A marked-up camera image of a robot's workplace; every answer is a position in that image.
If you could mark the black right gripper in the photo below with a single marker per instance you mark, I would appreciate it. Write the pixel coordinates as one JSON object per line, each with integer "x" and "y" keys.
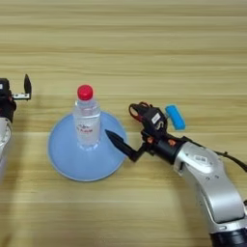
{"x": 164, "y": 146}

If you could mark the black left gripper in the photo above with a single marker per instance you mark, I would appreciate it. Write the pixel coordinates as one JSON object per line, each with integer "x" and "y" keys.
{"x": 6, "y": 107}

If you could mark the clear red-capped water bottle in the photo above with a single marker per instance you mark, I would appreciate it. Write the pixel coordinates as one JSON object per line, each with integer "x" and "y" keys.
{"x": 87, "y": 122}

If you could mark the small blue eraser block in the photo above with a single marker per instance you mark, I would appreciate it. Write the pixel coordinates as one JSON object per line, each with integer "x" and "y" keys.
{"x": 176, "y": 117}

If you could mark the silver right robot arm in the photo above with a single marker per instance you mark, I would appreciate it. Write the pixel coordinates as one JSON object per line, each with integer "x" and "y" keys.
{"x": 215, "y": 183}

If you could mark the left gripper's black labelled box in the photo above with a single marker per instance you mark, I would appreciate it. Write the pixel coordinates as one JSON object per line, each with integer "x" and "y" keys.
{"x": 3, "y": 87}

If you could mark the gripper's black labelled box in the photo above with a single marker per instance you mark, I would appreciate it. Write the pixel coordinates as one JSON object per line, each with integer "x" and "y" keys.
{"x": 155, "y": 118}
{"x": 3, "y": 87}

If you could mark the right gripper's black labelled box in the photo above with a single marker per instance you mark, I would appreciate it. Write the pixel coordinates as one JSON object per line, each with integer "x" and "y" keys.
{"x": 155, "y": 118}

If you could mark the light blue round plate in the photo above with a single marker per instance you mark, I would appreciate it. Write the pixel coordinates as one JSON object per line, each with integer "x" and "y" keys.
{"x": 67, "y": 157}

